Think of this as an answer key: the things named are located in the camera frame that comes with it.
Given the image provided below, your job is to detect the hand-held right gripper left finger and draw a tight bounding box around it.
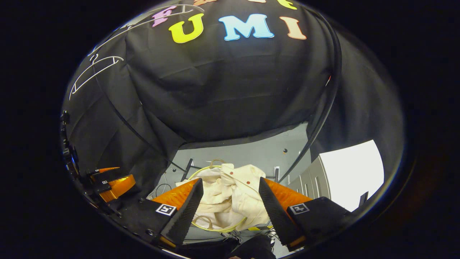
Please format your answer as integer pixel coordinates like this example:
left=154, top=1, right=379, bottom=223
left=120, top=178, right=204, bottom=249

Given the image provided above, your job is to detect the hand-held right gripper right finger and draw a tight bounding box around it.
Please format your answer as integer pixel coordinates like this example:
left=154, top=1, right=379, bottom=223
left=258, top=177, right=354, bottom=252

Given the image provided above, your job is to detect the white mesh laundry hamper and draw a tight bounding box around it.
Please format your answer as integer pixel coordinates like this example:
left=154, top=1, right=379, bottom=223
left=186, top=159, right=271, bottom=233

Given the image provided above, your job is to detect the cream button shirt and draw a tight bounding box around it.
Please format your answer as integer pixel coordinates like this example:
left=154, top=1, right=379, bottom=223
left=176, top=164, right=271, bottom=231

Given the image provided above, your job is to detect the white plastic hanger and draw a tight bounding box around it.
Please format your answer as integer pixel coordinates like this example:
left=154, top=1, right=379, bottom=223
left=88, top=4, right=205, bottom=55
left=69, top=54, right=124, bottom=100

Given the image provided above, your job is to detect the black clothes rack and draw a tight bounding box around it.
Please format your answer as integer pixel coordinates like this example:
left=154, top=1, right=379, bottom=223
left=88, top=4, right=342, bottom=182

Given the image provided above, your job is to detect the white cabinet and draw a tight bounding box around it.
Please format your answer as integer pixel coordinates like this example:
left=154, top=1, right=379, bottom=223
left=289, top=140, right=385, bottom=212

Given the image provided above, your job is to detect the black backdrop cloth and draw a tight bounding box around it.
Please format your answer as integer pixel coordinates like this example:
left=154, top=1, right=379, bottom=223
left=61, top=0, right=405, bottom=187

